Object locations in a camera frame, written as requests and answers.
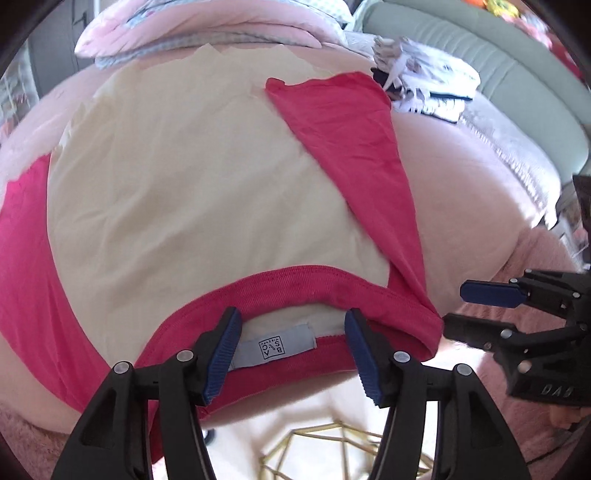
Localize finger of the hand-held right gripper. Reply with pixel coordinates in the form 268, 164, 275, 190
460, 270, 591, 319
442, 312, 578, 354

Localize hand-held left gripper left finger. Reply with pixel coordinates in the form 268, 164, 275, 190
51, 307, 243, 480

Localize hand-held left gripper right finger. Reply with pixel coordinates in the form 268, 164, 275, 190
344, 308, 532, 480

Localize cream shirt with pink sleeves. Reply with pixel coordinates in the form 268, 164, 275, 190
0, 44, 445, 464

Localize stack of folded white clothes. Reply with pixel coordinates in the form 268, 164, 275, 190
369, 34, 481, 123

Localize person's right hand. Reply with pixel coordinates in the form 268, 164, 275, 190
550, 408, 589, 432

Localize bed with pink sheet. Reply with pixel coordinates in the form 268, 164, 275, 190
0, 32, 555, 435

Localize pale pink pillow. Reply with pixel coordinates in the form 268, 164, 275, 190
457, 92, 566, 227

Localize grey-green padded headboard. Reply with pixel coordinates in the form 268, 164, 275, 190
353, 0, 591, 176

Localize pink and white plush toy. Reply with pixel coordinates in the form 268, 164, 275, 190
517, 14, 555, 47

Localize white shelf rack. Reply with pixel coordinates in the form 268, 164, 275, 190
0, 60, 38, 121

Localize folded pink checked quilt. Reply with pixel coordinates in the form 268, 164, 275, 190
74, 0, 352, 70

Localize grey door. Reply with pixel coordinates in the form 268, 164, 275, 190
25, 28, 88, 97

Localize gold wire geometric basket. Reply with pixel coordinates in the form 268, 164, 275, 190
259, 418, 437, 480

